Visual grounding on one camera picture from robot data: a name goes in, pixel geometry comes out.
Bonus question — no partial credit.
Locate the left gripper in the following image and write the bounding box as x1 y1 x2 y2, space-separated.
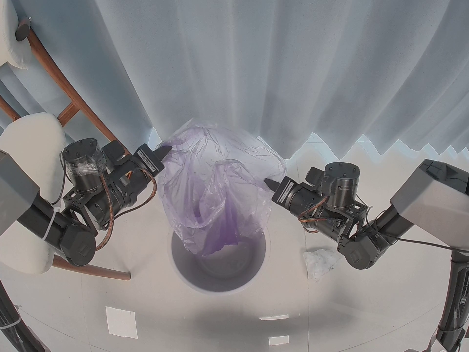
90 143 173 232

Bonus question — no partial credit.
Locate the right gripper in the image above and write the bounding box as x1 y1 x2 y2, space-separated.
263 176 346 244

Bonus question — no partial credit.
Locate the purple plastic bag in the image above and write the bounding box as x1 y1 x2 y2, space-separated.
157 119 288 258

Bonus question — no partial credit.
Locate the white trash bin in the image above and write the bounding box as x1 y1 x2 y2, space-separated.
170 228 270 293

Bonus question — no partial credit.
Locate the crumpled white paper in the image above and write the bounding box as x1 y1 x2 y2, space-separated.
303 249 343 281

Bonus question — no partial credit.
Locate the white curtain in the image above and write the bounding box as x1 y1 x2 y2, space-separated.
0 0 469 161

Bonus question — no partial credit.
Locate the wooden chair with white cushions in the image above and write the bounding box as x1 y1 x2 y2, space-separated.
0 0 132 281

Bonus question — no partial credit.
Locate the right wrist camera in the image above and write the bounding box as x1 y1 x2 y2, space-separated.
305 166 326 189

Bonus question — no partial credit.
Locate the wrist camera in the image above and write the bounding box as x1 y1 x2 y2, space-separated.
102 141 132 168
305 166 326 189

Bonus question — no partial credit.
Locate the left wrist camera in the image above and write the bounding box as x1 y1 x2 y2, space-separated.
102 141 132 168

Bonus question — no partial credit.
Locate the black cable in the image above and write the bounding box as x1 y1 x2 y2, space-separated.
381 233 469 252

